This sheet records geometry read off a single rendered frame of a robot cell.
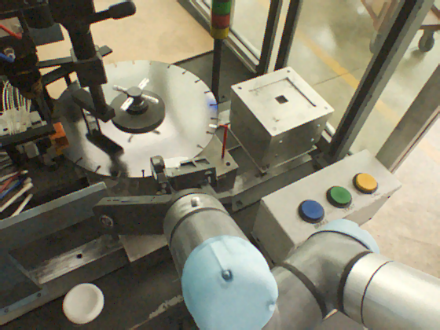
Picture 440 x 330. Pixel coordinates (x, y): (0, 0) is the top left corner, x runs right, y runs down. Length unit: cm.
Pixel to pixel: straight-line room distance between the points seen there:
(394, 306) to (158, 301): 49
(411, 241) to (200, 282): 167
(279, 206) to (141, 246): 28
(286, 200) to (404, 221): 130
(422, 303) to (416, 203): 169
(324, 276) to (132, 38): 106
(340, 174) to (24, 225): 58
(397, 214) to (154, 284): 143
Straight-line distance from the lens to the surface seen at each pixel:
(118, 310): 77
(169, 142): 69
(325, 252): 42
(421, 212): 203
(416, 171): 218
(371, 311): 39
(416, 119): 78
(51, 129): 72
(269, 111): 85
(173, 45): 127
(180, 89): 80
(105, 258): 80
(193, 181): 47
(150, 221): 46
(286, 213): 69
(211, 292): 29
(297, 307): 40
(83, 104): 70
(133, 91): 72
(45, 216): 60
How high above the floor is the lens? 148
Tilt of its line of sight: 53 degrees down
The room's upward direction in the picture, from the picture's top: 7 degrees clockwise
